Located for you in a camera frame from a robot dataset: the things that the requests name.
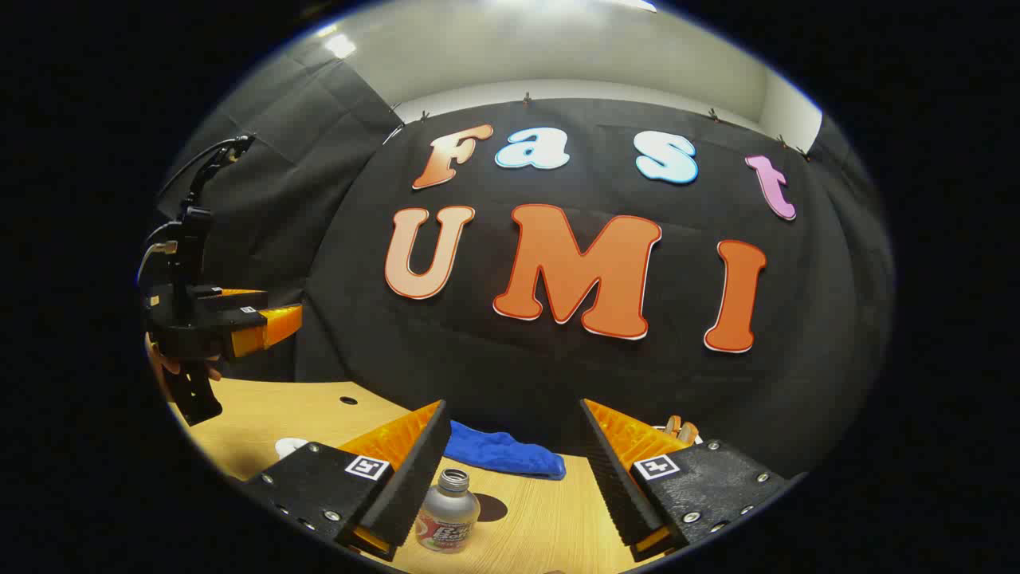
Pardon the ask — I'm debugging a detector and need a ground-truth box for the blue towel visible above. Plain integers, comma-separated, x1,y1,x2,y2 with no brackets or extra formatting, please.
444,419,567,482

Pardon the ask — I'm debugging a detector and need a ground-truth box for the black cable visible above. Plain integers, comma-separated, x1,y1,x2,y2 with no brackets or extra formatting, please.
157,136,244,202

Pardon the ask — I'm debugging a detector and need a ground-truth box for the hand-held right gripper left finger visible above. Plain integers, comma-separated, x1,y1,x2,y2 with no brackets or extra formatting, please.
243,400,453,563

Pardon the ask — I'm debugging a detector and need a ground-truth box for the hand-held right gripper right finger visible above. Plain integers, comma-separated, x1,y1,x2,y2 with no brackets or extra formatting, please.
578,399,806,563

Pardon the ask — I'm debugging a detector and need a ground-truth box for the white cable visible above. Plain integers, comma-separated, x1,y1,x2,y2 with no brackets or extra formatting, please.
137,242,179,288

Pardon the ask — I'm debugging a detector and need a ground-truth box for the silver water bottle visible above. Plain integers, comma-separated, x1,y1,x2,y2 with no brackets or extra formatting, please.
414,468,482,553

